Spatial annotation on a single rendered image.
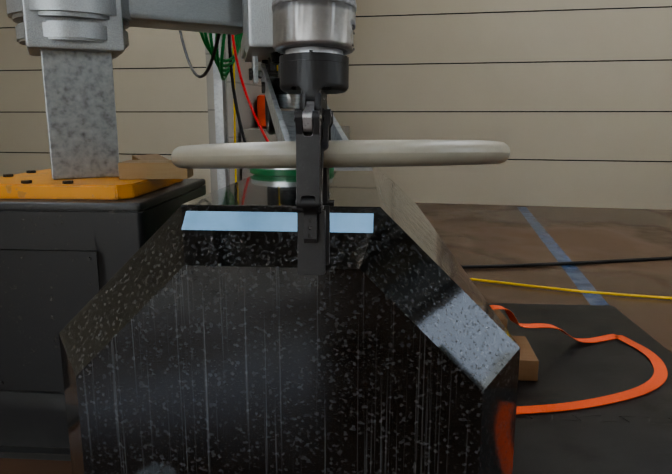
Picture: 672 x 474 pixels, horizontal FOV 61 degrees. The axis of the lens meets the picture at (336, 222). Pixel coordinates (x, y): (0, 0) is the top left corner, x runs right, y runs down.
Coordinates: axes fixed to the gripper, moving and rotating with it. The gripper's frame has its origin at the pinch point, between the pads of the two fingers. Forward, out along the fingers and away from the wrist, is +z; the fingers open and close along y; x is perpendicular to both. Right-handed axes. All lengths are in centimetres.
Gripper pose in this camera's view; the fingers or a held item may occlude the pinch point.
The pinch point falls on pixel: (314, 240)
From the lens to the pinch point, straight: 64.5
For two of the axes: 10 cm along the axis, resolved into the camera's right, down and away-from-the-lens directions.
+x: -10.0, -0.1, 0.7
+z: 0.0, 9.9, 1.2
